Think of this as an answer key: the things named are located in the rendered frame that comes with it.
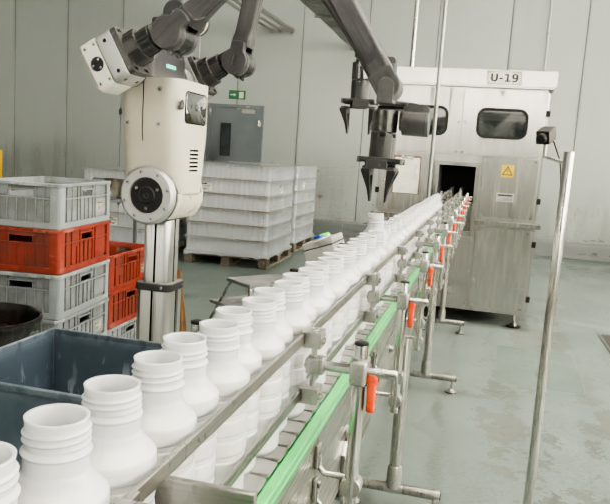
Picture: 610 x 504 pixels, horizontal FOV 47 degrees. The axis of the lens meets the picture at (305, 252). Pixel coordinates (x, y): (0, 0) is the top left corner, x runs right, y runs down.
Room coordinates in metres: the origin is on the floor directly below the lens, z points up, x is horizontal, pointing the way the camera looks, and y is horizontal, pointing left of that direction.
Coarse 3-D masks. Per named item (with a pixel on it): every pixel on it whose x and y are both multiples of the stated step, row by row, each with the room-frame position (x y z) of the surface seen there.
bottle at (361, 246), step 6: (360, 246) 1.27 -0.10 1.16; (360, 252) 1.27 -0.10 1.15; (360, 258) 1.27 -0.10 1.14; (360, 264) 1.26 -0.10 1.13; (366, 264) 1.28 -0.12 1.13; (366, 270) 1.26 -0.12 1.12; (366, 288) 1.27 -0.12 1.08; (360, 294) 1.26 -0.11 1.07; (366, 294) 1.27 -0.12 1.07; (360, 300) 1.26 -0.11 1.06; (366, 300) 1.27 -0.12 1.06; (360, 306) 1.26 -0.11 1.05; (366, 306) 1.27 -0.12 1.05; (360, 312) 1.26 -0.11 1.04; (360, 324) 1.26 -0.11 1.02; (360, 330) 1.26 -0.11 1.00
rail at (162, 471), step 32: (352, 288) 1.10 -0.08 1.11; (384, 288) 1.48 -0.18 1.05; (320, 320) 0.87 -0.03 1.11; (288, 352) 0.72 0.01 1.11; (256, 384) 0.62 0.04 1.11; (224, 416) 0.54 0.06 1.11; (192, 448) 0.48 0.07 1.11; (256, 448) 0.63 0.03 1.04; (160, 480) 0.43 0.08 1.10; (224, 480) 0.55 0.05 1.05
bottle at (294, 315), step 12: (288, 288) 0.82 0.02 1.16; (300, 288) 0.83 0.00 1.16; (288, 300) 0.82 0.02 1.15; (300, 300) 0.82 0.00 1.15; (288, 312) 0.82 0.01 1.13; (300, 312) 0.82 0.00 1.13; (300, 324) 0.81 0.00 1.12; (300, 348) 0.81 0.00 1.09; (300, 360) 0.81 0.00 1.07; (300, 372) 0.81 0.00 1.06; (300, 408) 0.82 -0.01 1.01
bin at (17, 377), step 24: (48, 336) 1.31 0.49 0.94; (72, 336) 1.32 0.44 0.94; (96, 336) 1.31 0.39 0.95; (0, 360) 1.18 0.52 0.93; (24, 360) 1.24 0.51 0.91; (48, 360) 1.31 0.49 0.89; (72, 360) 1.32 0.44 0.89; (96, 360) 1.31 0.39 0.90; (120, 360) 1.29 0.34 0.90; (0, 384) 1.00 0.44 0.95; (24, 384) 1.24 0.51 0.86; (48, 384) 1.32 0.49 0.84; (72, 384) 1.32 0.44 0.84; (0, 408) 1.01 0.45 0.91; (24, 408) 1.00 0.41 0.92; (0, 432) 1.01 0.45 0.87
